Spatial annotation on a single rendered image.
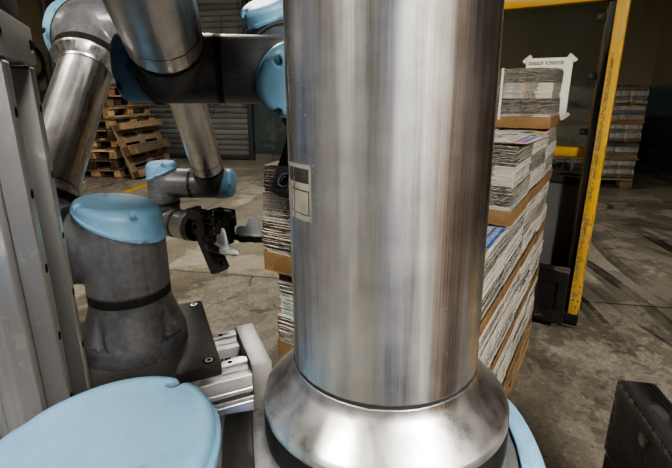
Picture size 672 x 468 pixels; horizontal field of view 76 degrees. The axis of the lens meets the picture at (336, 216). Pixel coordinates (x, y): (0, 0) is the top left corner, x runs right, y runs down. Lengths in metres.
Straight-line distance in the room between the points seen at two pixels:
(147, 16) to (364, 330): 0.31
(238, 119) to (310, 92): 8.24
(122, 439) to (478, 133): 0.20
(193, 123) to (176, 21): 0.59
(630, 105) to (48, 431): 6.63
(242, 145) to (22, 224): 8.07
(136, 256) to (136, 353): 0.14
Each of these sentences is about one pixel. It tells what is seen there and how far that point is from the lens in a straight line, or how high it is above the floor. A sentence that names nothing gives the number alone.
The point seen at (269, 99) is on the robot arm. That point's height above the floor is 1.19.
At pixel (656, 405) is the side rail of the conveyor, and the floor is 0.80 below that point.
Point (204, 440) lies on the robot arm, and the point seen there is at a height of 1.05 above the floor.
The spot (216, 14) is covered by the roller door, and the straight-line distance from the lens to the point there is 8.60.
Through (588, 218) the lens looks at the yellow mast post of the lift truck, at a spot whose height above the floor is 0.61.
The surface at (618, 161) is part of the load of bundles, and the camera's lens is 6.71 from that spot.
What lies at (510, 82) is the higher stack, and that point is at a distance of 1.88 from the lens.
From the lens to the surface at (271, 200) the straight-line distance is 0.88.
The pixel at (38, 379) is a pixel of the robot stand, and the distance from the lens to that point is 0.44.
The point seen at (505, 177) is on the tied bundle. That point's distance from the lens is 1.28.
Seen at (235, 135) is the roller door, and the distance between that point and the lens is 8.45.
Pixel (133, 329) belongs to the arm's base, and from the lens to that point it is 0.69.
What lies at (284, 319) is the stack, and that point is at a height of 0.71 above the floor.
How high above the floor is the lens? 1.19
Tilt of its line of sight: 16 degrees down
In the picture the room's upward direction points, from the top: straight up
